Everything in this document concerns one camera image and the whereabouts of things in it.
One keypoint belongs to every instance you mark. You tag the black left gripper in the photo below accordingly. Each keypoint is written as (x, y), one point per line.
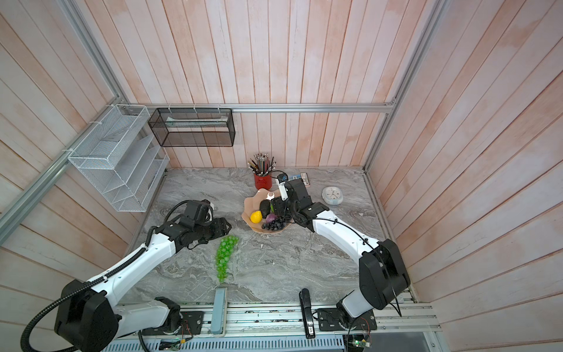
(221, 229)

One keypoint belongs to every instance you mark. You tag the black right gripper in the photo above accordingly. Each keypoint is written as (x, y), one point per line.
(278, 204)

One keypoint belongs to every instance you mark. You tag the green fake grape bunch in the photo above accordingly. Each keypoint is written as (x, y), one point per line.
(223, 255)

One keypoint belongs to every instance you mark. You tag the dark purple fake grape bunch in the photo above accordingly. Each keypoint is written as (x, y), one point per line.
(278, 225)

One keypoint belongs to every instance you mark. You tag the dark fake avocado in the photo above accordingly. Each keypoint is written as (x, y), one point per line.
(265, 207)

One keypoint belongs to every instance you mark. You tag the yellow fake lemon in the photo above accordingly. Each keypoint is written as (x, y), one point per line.
(256, 217)

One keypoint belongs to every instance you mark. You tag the purple fake fruit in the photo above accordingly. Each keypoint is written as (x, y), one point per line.
(271, 217)

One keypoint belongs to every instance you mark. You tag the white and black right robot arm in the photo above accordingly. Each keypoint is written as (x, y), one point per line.
(382, 273)

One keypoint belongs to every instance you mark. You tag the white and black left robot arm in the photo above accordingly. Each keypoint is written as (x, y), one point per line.
(90, 317)

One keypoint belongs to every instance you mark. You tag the pink scalloped fruit bowl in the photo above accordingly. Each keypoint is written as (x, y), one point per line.
(252, 204)

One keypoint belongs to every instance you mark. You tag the pack of coloured highlighters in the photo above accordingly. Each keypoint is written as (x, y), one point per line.
(302, 176)

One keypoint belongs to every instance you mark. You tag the red metal pencil bucket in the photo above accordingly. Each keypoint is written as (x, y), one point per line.
(263, 182)

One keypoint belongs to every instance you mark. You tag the white and teal alarm clock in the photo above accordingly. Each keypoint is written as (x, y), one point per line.
(332, 195)

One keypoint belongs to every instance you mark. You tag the bundle of pencils and pens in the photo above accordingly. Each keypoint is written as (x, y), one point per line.
(262, 164)

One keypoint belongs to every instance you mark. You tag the grey-blue rectangular bar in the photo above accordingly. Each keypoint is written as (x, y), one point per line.
(219, 313)

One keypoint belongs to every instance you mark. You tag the black stapler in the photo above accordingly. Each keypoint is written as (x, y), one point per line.
(307, 315)

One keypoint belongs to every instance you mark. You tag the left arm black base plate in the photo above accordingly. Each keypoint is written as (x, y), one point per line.
(190, 324)

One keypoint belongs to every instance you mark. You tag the black wire mesh basket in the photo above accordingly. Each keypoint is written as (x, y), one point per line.
(193, 127)

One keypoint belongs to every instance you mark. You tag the white wire mesh shelf rack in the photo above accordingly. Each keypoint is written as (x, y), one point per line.
(122, 163)

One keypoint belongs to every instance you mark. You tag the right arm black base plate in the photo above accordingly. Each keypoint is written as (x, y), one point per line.
(335, 319)

